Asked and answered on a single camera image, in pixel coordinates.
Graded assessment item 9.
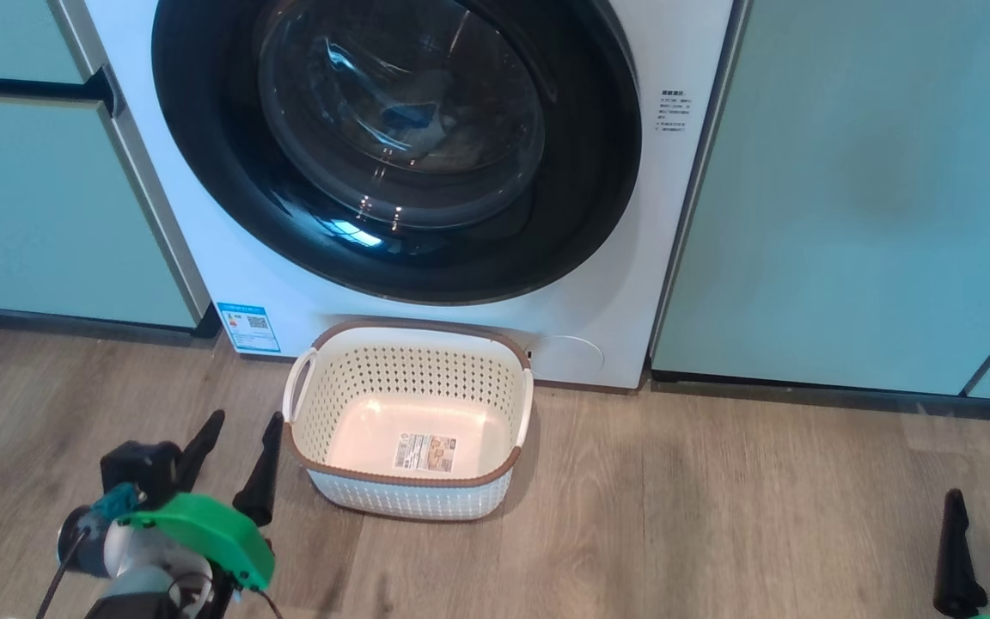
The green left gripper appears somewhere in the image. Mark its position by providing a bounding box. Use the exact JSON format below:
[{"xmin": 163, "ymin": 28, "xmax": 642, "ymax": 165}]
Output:
[{"xmin": 124, "ymin": 409, "xmax": 286, "ymax": 594}]

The black round glass washer door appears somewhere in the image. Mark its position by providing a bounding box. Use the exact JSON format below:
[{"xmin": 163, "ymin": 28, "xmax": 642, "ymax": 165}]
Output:
[{"xmin": 151, "ymin": 0, "xmax": 644, "ymax": 307}]

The cream garment with blue patch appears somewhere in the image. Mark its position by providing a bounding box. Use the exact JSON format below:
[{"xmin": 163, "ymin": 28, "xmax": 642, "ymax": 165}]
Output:
[{"xmin": 379, "ymin": 100, "xmax": 449, "ymax": 138}]

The large cream printed garment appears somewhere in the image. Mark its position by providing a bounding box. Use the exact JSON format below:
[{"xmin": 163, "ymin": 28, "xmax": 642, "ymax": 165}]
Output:
[{"xmin": 426, "ymin": 107, "xmax": 504, "ymax": 169}]

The wide pale green cabinet door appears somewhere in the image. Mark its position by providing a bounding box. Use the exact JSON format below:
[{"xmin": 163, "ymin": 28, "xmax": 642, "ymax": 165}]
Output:
[{"xmin": 651, "ymin": 0, "xmax": 990, "ymax": 396}]

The white front-load washing machine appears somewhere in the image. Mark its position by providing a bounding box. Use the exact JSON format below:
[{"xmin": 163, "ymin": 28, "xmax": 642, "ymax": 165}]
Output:
[{"xmin": 82, "ymin": 0, "xmax": 738, "ymax": 393}]

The blue energy label sticker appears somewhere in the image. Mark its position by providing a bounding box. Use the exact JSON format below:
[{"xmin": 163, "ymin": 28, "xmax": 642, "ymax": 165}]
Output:
[{"xmin": 217, "ymin": 301, "xmax": 282, "ymax": 355}]

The printed basket label sticker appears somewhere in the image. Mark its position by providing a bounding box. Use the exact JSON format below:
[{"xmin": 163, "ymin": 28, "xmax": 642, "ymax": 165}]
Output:
[{"xmin": 391, "ymin": 432, "xmax": 459, "ymax": 475}]

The white perforated brown-rimmed laundry basket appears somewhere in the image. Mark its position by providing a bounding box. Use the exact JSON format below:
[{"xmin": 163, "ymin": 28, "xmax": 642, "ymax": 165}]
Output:
[{"xmin": 281, "ymin": 319, "xmax": 536, "ymax": 523}]

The grey cabinet side panel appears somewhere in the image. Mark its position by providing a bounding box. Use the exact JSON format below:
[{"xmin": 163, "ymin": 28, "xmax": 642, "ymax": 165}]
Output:
[{"xmin": 46, "ymin": 0, "xmax": 214, "ymax": 338}]

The printed warning text sticker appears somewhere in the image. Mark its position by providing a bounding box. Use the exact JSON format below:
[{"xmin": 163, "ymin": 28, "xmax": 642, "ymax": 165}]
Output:
[{"xmin": 655, "ymin": 89, "xmax": 695, "ymax": 135}]

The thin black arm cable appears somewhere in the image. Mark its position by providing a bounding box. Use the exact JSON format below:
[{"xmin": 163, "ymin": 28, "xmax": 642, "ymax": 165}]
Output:
[
  {"xmin": 34, "ymin": 526, "xmax": 94, "ymax": 619},
  {"xmin": 167, "ymin": 567, "xmax": 286, "ymax": 619}
]

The black cabinet handle strip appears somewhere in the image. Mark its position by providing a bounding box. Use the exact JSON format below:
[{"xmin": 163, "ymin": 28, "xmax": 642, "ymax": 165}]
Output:
[{"xmin": 0, "ymin": 67, "xmax": 122, "ymax": 117}]

